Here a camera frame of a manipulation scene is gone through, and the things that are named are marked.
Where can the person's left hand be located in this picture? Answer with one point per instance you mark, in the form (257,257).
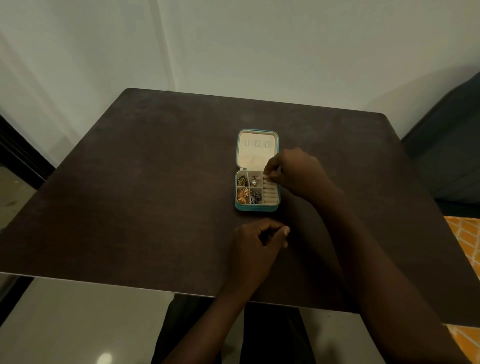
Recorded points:
(255,255)

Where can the person's right hand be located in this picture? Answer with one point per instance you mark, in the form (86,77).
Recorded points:
(303,176)

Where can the pile of small jewellery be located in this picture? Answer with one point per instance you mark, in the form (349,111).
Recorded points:
(256,197)

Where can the teal jewellery box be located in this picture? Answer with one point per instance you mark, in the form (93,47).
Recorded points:
(257,150)

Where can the beige box divider insert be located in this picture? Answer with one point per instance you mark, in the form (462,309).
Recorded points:
(249,187)

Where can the person's right forearm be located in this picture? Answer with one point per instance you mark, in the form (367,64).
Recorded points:
(390,292)

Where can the person's left forearm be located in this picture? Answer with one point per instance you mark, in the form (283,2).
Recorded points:
(206,330)

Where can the person's right leg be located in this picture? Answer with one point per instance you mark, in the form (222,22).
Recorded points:
(277,337)

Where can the person's leg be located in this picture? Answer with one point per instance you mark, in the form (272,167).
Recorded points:
(277,337)
(176,326)

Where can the person's left leg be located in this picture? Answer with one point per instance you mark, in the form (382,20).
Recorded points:
(176,326)

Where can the orange patterned cloth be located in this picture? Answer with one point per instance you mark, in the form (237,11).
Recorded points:
(467,240)

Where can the black door frame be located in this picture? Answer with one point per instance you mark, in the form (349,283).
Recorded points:
(22,150)

